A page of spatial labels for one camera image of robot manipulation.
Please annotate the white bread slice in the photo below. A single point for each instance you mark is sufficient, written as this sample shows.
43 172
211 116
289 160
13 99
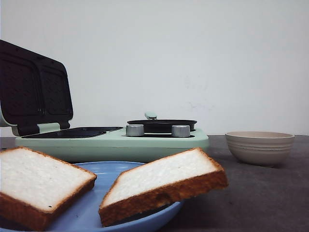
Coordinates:
36 188
163 181

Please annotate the beige ribbed bowl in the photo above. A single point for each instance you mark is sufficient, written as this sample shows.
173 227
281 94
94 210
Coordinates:
260 147

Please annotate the mint green breakfast maker base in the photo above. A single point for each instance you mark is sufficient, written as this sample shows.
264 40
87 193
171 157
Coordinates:
112 145

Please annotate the black round frying pan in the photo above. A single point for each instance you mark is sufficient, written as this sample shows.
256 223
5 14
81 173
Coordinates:
154 125

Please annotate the left silver control knob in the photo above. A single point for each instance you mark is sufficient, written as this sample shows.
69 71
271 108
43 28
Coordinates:
134 130

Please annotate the silver control knob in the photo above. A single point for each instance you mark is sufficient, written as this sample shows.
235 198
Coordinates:
134 130
180 131

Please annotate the right silver control knob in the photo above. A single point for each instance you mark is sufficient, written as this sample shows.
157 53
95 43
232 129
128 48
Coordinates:
180 131

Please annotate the blue plastic plate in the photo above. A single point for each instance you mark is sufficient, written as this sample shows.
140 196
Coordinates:
83 215

